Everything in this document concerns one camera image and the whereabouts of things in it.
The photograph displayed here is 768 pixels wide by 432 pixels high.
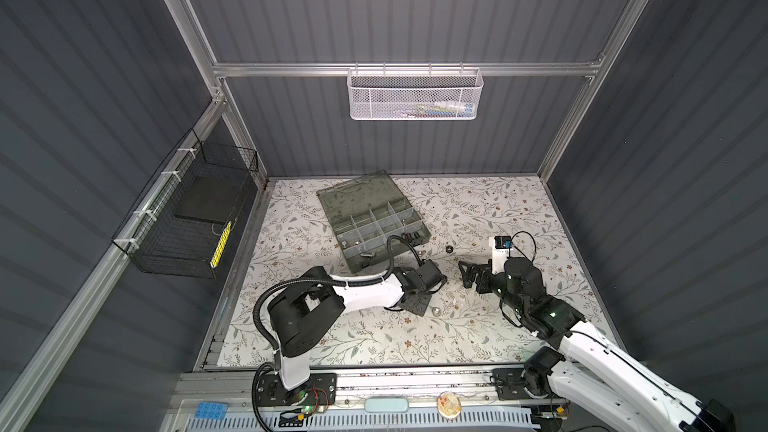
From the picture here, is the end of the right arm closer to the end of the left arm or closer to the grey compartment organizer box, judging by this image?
the end of the left arm

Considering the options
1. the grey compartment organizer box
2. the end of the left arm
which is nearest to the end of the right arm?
the end of the left arm

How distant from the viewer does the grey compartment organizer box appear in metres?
0.99
